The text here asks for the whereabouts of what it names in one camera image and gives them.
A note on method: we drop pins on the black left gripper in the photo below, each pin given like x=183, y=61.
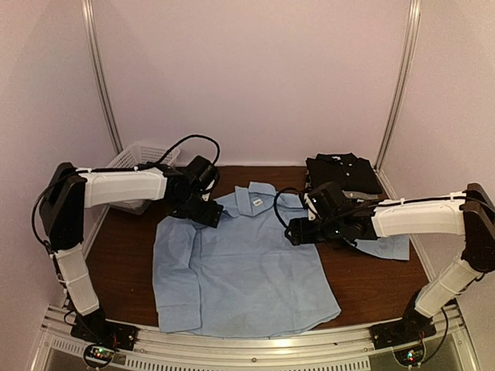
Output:
x=209, y=218

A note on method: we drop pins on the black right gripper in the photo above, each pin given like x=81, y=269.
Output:
x=299, y=229

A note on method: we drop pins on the light blue long sleeve shirt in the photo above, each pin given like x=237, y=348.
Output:
x=242, y=279

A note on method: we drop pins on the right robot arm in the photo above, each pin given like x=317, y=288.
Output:
x=470, y=214

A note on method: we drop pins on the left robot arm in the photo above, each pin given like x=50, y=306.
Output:
x=71, y=191

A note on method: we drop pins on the grey patterned folded shirt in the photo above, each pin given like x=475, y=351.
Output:
x=348, y=194

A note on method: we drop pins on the black folded polo shirt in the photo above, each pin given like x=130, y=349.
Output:
x=350, y=172

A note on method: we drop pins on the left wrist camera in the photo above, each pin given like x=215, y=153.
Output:
x=204, y=176

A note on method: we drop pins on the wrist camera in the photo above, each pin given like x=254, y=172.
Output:
x=324, y=201
x=204, y=176

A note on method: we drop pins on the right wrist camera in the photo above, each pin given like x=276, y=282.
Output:
x=324, y=201

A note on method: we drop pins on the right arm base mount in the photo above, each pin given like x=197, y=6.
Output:
x=406, y=339

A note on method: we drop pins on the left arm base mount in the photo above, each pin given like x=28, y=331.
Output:
x=105, y=348

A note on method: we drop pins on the front aluminium rail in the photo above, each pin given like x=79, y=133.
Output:
x=343, y=348

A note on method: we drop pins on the left aluminium frame post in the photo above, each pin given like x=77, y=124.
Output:
x=98, y=68

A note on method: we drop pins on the aluminium frame post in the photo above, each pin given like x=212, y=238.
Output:
x=98, y=68
x=407, y=56

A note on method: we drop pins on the right aluminium frame post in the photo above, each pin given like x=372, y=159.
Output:
x=407, y=56

